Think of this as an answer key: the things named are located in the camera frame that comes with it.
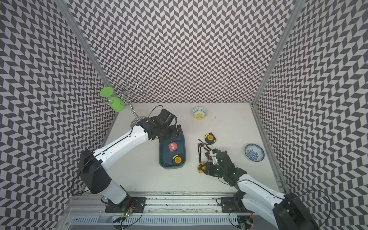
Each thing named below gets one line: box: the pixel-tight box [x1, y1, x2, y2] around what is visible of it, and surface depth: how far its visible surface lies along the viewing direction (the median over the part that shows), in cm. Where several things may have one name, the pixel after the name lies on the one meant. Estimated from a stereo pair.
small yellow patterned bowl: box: [192, 106, 207, 120], surface depth 113 cm
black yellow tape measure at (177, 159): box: [172, 154, 183, 166], surface depth 86 cm
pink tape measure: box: [168, 141, 178, 152], surface depth 95 cm
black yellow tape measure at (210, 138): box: [205, 132, 217, 145], surface depth 98 cm
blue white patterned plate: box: [244, 143, 265, 162], surface depth 91 cm
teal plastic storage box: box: [158, 135, 187, 170], surface depth 91 cm
